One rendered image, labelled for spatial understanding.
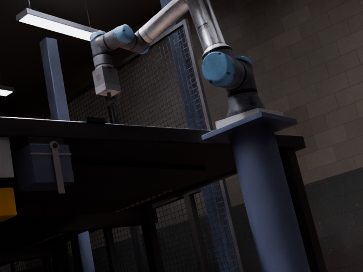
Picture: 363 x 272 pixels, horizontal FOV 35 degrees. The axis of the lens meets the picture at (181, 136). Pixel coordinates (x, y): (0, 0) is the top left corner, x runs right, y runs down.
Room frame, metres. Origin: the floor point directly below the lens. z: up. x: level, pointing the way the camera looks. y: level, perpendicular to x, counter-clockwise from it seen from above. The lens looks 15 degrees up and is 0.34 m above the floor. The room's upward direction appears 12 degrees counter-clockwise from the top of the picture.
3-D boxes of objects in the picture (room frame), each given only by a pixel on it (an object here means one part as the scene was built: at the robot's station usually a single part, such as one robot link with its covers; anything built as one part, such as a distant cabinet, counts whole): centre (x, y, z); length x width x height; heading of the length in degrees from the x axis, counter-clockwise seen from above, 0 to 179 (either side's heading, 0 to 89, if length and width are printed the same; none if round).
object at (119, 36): (2.19, 0.16, 1.38); 0.11 x 0.11 x 0.08; 61
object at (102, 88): (2.23, 0.26, 1.23); 0.10 x 0.09 x 0.16; 51
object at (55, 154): (1.67, 0.42, 0.77); 0.14 x 0.11 x 0.18; 137
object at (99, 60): (2.23, 0.25, 1.30); 0.08 x 0.08 x 0.05
